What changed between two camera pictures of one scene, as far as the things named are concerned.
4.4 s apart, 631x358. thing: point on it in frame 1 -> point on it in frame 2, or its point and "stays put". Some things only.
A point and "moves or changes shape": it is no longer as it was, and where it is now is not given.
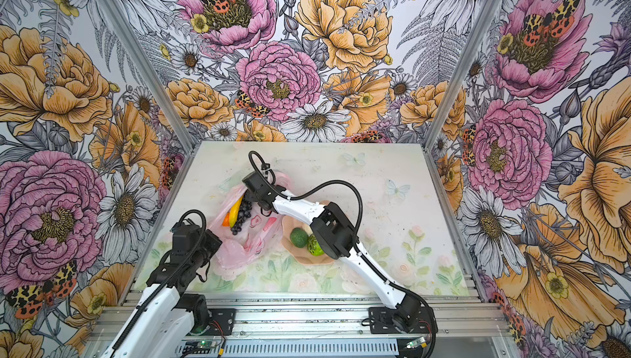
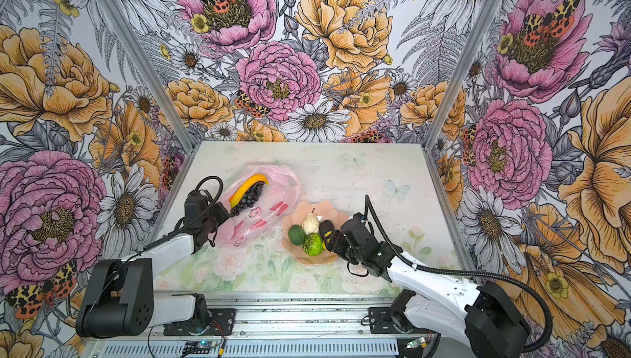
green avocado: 298,237 stays put
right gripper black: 251,196 -> 336,243
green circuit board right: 418,342 stays put
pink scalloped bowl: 301,254 stays put
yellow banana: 234,212 moves or changes shape
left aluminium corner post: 144,70 stays put
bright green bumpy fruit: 313,245 stays put
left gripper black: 213,242 -> 222,214
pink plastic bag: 258,238 moves or changes shape
